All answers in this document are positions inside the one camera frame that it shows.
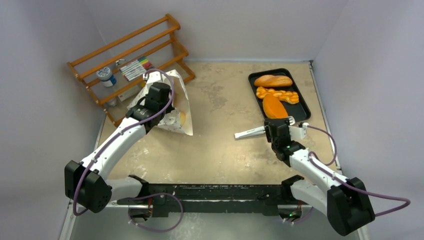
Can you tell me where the round fake bread roll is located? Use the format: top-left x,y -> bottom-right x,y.
262,94 -> 289,119

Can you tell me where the black plastic tray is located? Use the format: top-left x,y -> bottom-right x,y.
247,68 -> 312,122

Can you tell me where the patterned white paper bag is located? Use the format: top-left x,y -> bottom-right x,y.
127,70 -> 193,136

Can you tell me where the braided fake bread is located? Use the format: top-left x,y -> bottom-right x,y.
255,86 -> 300,105

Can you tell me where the long fake bread loaf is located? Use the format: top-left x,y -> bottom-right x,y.
254,74 -> 293,88

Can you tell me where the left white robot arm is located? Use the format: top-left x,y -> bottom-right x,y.
64,82 -> 175,216

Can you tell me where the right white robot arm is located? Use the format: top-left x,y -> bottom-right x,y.
264,118 -> 376,236

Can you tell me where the seeded fake bread bun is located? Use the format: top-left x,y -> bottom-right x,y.
179,111 -> 186,126

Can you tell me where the small white box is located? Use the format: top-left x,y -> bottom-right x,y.
117,90 -> 134,102

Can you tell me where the pack of coloured markers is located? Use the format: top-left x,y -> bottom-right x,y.
119,56 -> 154,82

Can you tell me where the blue lid jar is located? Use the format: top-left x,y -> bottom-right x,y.
96,66 -> 117,88

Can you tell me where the orange wooden rack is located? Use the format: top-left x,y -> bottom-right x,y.
67,13 -> 196,127

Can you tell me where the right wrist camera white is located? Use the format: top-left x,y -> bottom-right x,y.
289,122 -> 309,141

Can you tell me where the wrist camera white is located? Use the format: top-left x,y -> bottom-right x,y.
289,122 -> 309,141
142,71 -> 165,88

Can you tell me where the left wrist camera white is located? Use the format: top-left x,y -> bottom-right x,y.
142,71 -> 165,88

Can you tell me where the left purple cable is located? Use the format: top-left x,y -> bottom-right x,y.
72,68 -> 175,217

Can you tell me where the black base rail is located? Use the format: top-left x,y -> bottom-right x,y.
117,175 -> 303,218

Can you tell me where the aluminium frame rail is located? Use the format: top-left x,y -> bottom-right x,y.
67,183 -> 363,210

